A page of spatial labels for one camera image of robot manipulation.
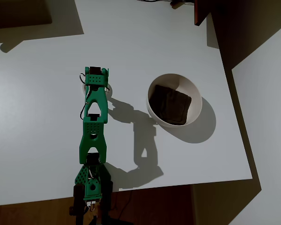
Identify dark furniture piece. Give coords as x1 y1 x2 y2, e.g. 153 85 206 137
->
0 0 53 30

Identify thin black table cable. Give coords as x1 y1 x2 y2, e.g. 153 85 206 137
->
137 0 195 7

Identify red-brown wooden board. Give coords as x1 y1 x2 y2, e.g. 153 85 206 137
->
193 0 213 26

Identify thin arm servo wires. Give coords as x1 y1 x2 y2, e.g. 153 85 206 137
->
79 72 91 120

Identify dark folded cloth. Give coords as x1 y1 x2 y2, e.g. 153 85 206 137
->
148 84 192 125

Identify beige round bowl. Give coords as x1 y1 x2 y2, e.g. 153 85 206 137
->
146 73 203 128

